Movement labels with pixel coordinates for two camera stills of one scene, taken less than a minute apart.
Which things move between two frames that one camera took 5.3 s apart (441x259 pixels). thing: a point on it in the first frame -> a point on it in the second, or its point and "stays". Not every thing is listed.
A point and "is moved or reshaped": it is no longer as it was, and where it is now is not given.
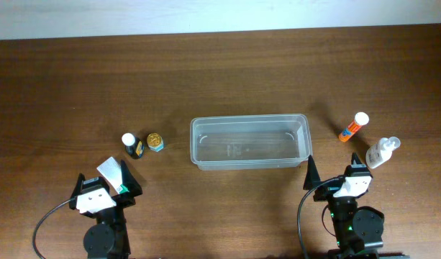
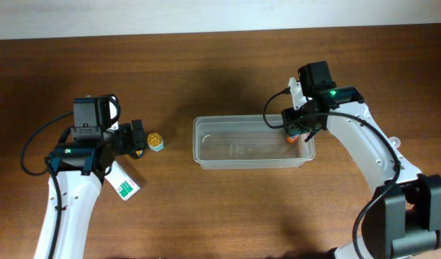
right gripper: x=323 y=193 -> x=294 y=120
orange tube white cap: x=360 y=119 is moved or reshaped
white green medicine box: x=112 y=171 stays
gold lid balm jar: x=155 y=142 stays
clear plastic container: x=250 y=142 stays
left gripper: x=124 y=198 -> x=137 y=134
